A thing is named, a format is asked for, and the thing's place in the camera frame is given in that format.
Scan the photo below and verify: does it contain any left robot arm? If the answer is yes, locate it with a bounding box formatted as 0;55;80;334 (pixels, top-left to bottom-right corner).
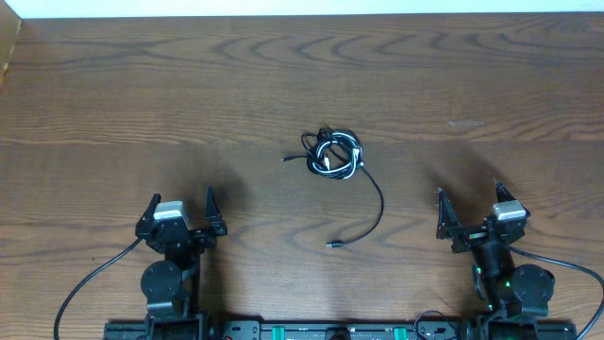
135;187;227;340

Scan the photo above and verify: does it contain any white USB cable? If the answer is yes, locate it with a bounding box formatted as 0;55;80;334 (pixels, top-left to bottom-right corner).
314;131;363;180

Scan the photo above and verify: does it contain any cardboard panel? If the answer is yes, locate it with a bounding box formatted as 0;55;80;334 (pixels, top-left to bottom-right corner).
0;0;22;83

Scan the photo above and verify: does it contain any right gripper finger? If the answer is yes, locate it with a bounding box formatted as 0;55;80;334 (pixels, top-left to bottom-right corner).
495;181;515;203
436;188;461;236

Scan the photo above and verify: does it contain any black USB cable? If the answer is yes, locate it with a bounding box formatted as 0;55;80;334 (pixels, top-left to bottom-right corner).
281;127;385;249

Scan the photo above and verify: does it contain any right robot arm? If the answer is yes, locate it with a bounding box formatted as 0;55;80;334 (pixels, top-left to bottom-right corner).
436;181;555;339

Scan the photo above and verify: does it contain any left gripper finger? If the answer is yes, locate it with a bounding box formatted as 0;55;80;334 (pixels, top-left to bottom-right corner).
205;186;223;227
141;194;161;221

